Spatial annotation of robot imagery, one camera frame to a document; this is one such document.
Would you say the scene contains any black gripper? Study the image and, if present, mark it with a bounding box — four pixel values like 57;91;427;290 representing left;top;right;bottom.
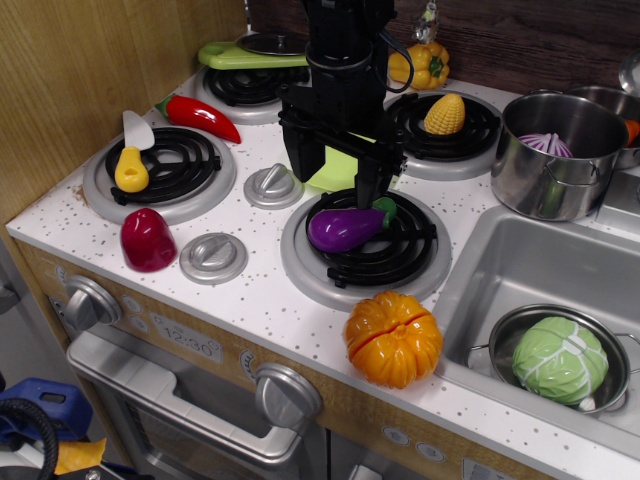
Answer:
277;47;404;208

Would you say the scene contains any purple toy eggplant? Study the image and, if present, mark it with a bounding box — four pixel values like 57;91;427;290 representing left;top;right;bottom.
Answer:
307;197;398;253

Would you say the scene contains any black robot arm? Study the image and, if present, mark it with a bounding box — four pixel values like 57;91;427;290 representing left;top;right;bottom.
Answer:
278;1;404;209

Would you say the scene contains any light green plate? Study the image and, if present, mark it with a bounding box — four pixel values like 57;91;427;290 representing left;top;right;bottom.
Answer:
306;146;358;192

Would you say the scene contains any upper silver stovetop knob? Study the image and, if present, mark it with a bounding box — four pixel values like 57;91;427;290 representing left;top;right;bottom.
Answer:
243;163;304;210

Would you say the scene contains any silver stovetop knob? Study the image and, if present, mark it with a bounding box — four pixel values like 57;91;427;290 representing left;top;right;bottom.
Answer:
179;232;249;285
243;163;304;210

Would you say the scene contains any back left stove burner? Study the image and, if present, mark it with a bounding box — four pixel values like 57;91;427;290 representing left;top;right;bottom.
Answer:
193;66;310;125

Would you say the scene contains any stove burner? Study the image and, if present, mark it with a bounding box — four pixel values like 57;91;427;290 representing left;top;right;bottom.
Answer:
384;93;502;181
193;66;310;125
280;188;452;312
83;127;236;225

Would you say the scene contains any yellow toy corn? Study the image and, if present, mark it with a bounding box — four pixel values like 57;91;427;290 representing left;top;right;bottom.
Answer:
424;93;466;135

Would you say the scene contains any front right stove burner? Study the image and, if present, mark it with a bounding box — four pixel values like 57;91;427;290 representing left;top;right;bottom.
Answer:
280;188;452;312

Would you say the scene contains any back right stove burner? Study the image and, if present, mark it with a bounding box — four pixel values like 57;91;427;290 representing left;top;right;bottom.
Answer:
384;93;502;181

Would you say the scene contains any yellow toy bell pepper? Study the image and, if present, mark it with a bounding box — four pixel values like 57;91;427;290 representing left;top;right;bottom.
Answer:
388;41;450;90

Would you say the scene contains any silver pot lid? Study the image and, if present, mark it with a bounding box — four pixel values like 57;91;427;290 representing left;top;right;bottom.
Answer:
236;32;308;56

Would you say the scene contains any front left stove burner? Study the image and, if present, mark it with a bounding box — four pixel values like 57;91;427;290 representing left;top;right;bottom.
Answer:
83;127;236;225

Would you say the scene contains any lower silver stovetop knob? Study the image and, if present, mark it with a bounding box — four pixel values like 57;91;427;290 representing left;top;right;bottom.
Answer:
179;232;249;285

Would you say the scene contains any green cutting board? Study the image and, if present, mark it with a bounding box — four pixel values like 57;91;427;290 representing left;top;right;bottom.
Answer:
197;42;308;70

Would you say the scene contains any clear hanging utensil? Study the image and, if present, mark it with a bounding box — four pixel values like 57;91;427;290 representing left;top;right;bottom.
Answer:
412;0;440;44

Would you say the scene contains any red toy chili pepper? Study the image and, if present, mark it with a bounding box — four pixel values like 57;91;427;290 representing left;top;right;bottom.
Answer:
155;95;242;144

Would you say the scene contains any orange toy pumpkin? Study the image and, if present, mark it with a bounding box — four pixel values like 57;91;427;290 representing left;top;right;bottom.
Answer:
343;291;444;389

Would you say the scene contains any steel sink basin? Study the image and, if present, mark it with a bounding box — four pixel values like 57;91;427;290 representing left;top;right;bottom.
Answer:
435;207;639;458

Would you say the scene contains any dark red toy pepper half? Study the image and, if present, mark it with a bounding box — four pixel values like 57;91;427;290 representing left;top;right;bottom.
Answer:
120;208;177;273

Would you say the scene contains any purple toy onion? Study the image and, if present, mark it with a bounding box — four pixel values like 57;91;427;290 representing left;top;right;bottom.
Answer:
519;133;573;158

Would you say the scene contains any large steel pot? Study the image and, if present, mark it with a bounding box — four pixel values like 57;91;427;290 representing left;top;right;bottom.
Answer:
491;92;628;221

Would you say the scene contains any oven clock display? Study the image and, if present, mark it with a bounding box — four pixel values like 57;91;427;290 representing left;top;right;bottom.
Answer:
150;313;224;364

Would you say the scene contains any right oven knob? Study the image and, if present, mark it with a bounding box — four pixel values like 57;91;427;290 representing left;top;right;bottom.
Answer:
255;362;323;429

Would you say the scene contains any oven knob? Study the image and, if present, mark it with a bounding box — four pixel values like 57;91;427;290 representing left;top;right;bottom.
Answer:
64;275;123;331
255;362;323;429

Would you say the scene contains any left oven knob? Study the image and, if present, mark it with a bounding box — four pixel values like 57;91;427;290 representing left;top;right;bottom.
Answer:
64;275;123;331

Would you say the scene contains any green toy cabbage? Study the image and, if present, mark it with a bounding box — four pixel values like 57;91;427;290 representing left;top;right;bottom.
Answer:
512;316;609;405

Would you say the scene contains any orange toy carrot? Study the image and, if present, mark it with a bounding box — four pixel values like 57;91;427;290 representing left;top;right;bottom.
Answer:
624;119;640;148

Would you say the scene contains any small steel pan in sink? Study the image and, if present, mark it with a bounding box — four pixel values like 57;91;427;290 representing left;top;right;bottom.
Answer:
461;303;639;422

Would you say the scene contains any blue object lower left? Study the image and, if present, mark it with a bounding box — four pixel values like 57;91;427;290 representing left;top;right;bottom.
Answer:
1;378;93;441

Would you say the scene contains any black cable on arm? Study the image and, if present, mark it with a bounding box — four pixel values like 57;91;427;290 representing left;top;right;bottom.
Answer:
377;28;416;94

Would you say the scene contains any silver oven door handle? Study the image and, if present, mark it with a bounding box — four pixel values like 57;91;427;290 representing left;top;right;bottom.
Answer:
67;332;303;467

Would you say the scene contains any black hose lower left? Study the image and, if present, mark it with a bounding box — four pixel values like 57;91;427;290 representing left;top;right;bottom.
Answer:
0;397;61;480

